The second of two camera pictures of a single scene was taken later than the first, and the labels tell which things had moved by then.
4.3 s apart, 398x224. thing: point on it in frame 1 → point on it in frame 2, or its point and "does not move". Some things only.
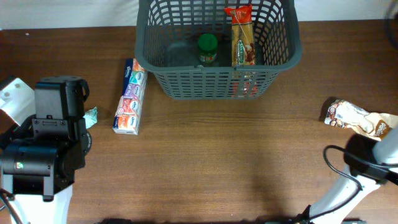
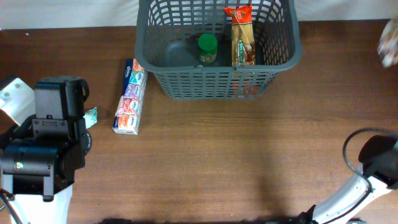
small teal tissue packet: [91, 117] does not move
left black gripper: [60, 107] does not move
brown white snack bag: [373, 125] → [387, 48]
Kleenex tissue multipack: [130, 107] does not move
